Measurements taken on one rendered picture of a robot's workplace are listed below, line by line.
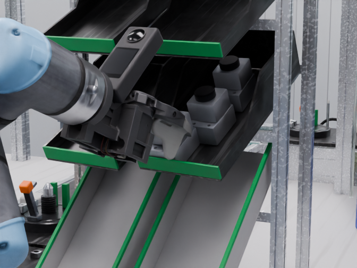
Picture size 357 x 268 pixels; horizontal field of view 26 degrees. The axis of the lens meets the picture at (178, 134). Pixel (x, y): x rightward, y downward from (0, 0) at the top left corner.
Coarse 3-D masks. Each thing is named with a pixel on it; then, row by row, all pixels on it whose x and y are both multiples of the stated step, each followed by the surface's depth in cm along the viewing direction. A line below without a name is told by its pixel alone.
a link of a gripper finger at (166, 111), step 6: (150, 102) 95; (156, 102) 95; (156, 108) 95; (162, 108) 95; (168, 108) 96; (174, 108) 97; (156, 114) 96; (162, 114) 96; (168, 114) 96; (174, 114) 98; (180, 114) 99; (168, 120) 98; (174, 120) 99; (180, 120) 100; (180, 126) 100
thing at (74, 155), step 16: (96, 64) 121; (160, 64) 130; (176, 64) 117; (144, 80) 127; (160, 80) 114; (176, 80) 118; (160, 96) 114; (48, 144) 113; (64, 144) 116; (64, 160) 112; (80, 160) 110; (96, 160) 108; (112, 160) 106
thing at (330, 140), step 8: (328, 104) 241; (328, 112) 242; (296, 120) 246; (328, 120) 242; (296, 128) 241; (320, 128) 241; (328, 128) 241; (296, 136) 237; (320, 136) 237; (328, 136) 239; (320, 144) 230; (328, 144) 229
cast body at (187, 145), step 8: (184, 112) 106; (192, 128) 107; (184, 136) 105; (192, 136) 107; (152, 144) 107; (160, 144) 106; (184, 144) 106; (192, 144) 107; (152, 152) 106; (160, 152) 105; (184, 152) 106; (192, 152) 108; (184, 160) 106
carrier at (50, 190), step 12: (36, 192) 169; (48, 192) 153; (24, 204) 155; (36, 204) 158; (48, 204) 153; (60, 204) 160; (24, 216) 152; (36, 216) 149; (48, 216) 152; (60, 216) 152; (36, 228) 148; (48, 228) 148; (36, 240) 144; (48, 240) 144
